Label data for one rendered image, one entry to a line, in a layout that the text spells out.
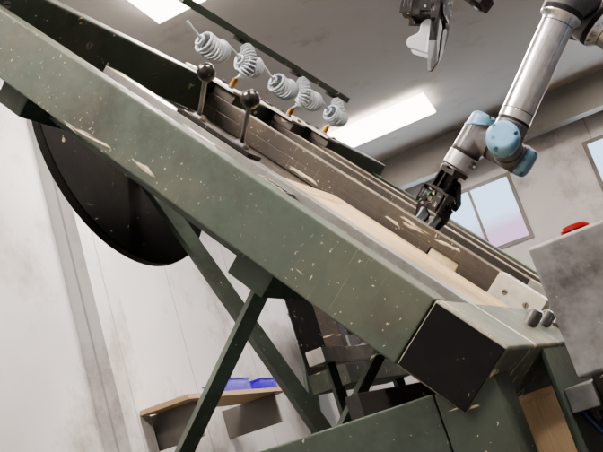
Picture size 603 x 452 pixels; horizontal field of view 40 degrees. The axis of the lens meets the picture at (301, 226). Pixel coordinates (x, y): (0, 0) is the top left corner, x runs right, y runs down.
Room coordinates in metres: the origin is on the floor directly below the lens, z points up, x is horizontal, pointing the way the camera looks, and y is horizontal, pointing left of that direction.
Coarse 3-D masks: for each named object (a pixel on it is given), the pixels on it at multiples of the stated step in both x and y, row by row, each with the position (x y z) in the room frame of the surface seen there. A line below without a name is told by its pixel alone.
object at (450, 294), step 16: (128, 80) 1.60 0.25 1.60; (144, 96) 1.58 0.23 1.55; (176, 112) 1.56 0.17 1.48; (192, 128) 1.55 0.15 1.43; (224, 144) 1.53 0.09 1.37; (240, 160) 1.52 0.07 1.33; (272, 176) 1.50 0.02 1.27; (304, 192) 1.52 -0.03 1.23; (320, 208) 1.47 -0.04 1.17; (336, 224) 1.46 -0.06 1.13; (352, 224) 1.47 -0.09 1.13; (368, 240) 1.44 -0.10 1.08; (384, 256) 1.44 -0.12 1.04; (400, 256) 1.44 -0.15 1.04; (416, 272) 1.42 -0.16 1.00; (432, 288) 1.41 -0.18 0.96; (448, 288) 1.41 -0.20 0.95
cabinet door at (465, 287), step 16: (320, 192) 1.88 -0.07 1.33; (336, 208) 1.79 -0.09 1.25; (352, 208) 1.94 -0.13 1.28; (368, 224) 1.85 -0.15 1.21; (384, 240) 1.74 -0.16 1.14; (400, 240) 1.89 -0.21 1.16; (416, 256) 1.80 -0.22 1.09; (432, 272) 1.70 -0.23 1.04; (448, 272) 1.85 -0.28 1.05; (464, 288) 1.76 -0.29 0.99; (480, 304) 1.64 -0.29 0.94; (496, 304) 1.81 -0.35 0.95
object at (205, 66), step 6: (198, 66) 1.48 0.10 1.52; (204, 66) 1.48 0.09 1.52; (210, 66) 1.48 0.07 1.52; (198, 72) 1.48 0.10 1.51; (204, 72) 1.48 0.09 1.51; (210, 72) 1.48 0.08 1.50; (204, 78) 1.49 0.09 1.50; (210, 78) 1.49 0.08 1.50; (204, 84) 1.51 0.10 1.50; (204, 90) 1.52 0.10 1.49; (204, 96) 1.53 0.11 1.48; (198, 108) 1.55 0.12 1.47; (192, 114) 1.56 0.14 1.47; (198, 114) 1.56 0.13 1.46; (204, 120) 1.57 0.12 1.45
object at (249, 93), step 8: (240, 96) 1.46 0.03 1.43; (248, 96) 1.45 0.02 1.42; (256, 96) 1.45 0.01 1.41; (248, 104) 1.46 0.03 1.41; (256, 104) 1.46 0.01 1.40; (248, 112) 1.48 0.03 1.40; (248, 120) 1.50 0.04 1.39; (240, 136) 1.52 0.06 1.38; (240, 144) 1.53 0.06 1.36; (248, 144) 1.54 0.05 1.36
